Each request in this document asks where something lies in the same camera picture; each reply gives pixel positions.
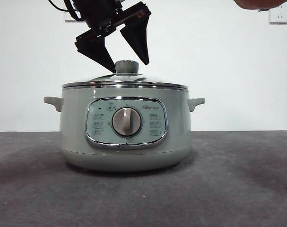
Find glass lid with green knob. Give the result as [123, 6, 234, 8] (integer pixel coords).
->
[62, 60, 190, 90]

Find brown potato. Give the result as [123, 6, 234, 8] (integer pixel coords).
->
[233, 0, 273, 10]

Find pale green electric cooking pot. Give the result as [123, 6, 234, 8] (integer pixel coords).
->
[43, 85, 206, 172]

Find black cable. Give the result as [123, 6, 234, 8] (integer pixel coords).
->
[48, 0, 84, 22]

